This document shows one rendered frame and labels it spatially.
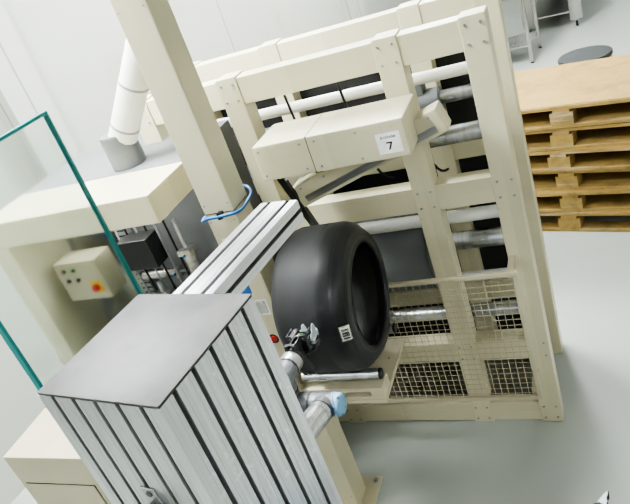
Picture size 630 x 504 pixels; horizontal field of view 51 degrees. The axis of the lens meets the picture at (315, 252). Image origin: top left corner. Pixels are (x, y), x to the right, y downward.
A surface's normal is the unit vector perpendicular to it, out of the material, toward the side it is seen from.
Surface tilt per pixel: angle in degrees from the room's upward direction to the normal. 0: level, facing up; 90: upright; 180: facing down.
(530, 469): 0
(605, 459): 0
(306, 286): 46
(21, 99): 90
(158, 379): 0
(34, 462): 90
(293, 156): 90
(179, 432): 90
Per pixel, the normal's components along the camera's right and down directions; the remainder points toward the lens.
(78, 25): 0.85, -0.04
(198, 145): -0.29, 0.53
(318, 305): -0.40, 0.07
